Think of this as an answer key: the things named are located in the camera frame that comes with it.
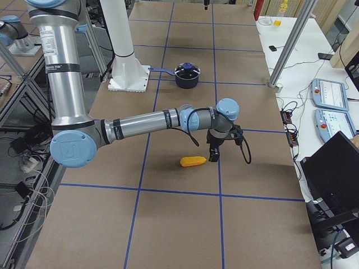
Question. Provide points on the lower blue teach pendant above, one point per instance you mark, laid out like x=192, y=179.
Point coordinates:
x=329, y=122

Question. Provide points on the upper blue teach pendant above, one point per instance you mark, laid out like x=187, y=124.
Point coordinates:
x=329, y=94

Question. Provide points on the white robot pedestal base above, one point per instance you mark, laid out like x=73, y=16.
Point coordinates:
x=128, y=74

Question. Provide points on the aluminium frame post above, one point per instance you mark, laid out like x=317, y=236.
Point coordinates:
x=290, y=43

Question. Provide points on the blue teach pendant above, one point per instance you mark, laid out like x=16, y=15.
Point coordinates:
x=329, y=94
x=329, y=122

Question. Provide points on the black wrist camera mount corn arm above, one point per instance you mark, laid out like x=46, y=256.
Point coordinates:
x=237, y=135

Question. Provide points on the glass pot lid blue knob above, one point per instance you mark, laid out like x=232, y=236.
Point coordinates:
x=187, y=70

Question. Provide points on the silver robot arm with corn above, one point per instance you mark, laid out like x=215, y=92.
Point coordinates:
x=77, y=136

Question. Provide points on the black laptop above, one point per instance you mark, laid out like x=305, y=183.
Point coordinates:
x=332, y=174

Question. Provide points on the black gripper corn arm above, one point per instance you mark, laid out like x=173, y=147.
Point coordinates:
x=214, y=142

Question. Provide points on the dark blue saucepan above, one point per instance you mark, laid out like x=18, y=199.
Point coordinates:
x=181, y=82

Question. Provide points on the yellow corn cob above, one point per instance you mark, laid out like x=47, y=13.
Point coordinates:
x=190, y=161

